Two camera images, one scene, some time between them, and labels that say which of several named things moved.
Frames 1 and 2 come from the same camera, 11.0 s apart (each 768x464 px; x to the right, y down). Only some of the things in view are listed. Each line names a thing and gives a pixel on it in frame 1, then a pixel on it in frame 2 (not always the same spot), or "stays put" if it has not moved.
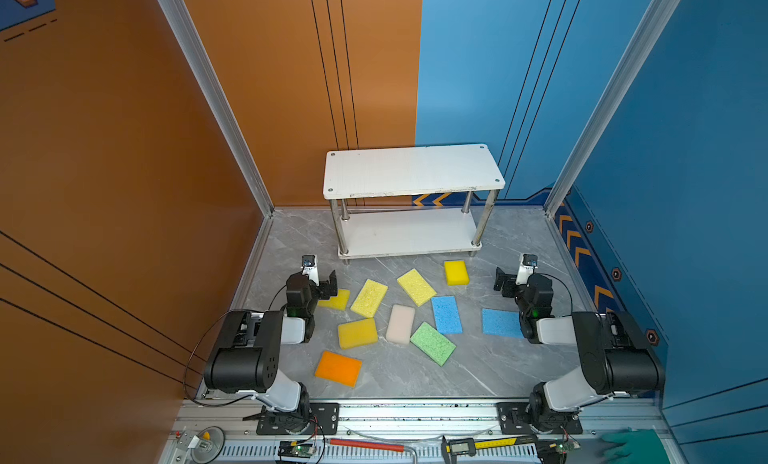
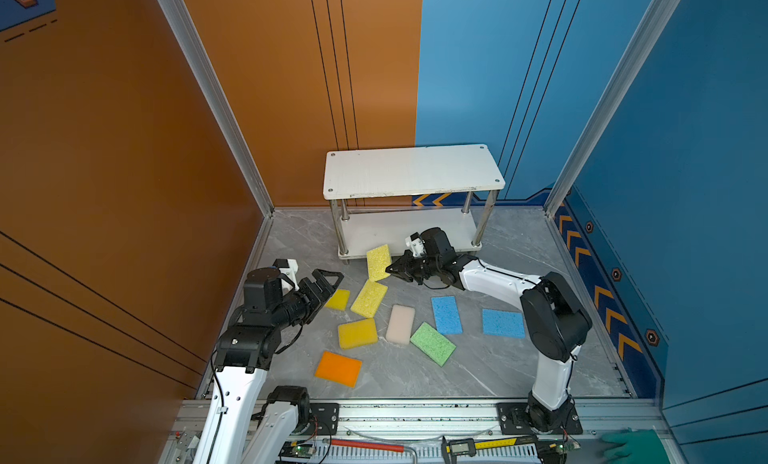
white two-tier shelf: x=411 y=201 stays put
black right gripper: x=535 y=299 → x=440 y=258
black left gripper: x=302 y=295 → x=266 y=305
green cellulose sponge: x=433 y=343 stays put
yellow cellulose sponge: x=416 y=287 → x=377 y=262
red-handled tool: x=366 y=445 stays put
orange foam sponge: x=338 y=368 stays put
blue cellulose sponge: x=446 y=313 stays put
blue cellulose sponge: x=501 y=323 stays put
